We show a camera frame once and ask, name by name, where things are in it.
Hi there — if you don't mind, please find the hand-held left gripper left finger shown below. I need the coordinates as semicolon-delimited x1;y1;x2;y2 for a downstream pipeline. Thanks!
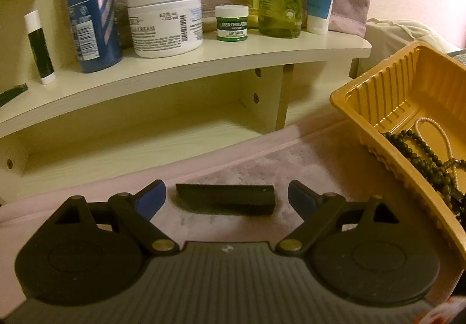
54;179;181;257

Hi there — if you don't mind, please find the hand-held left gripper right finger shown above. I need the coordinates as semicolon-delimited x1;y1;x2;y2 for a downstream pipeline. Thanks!
275;179;408;257

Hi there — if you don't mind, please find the black case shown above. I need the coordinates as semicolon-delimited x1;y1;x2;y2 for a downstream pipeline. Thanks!
175;183;275;217

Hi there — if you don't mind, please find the dark bead necklace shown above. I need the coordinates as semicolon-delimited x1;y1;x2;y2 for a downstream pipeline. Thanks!
382;129;466;217

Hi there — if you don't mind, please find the orange plastic tray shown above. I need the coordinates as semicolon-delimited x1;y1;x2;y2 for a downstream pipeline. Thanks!
329;41;466;266

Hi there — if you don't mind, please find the white pearl necklace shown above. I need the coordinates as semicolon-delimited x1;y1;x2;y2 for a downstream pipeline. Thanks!
414;118;460;197

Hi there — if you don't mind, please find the pink fleece blanket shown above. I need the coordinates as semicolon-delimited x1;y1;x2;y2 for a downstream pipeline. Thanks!
0;116;459;310

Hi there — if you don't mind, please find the cream wooden shelf unit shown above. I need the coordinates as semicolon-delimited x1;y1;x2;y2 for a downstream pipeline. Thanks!
0;0;373;201

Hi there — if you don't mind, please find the dark green tube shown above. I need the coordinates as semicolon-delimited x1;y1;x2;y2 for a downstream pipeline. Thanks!
0;83;29;109

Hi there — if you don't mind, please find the white cream jar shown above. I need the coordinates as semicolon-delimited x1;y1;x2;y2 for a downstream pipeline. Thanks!
126;0;204;58

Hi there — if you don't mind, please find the small green salve jar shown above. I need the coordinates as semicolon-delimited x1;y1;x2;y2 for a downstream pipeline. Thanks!
214;5;250;42

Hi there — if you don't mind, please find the white lip balm stick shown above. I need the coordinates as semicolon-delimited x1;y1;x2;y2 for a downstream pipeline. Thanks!
24;10;56;85

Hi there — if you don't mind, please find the white pillow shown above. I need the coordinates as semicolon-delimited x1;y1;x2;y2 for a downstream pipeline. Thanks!
365;17;463;55

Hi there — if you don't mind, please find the blue spray bottle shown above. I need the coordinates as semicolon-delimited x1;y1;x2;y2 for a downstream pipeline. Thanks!
62;0;123;73

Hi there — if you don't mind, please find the grey woven pillow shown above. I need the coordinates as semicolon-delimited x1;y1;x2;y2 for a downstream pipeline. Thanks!
446;49;466;66

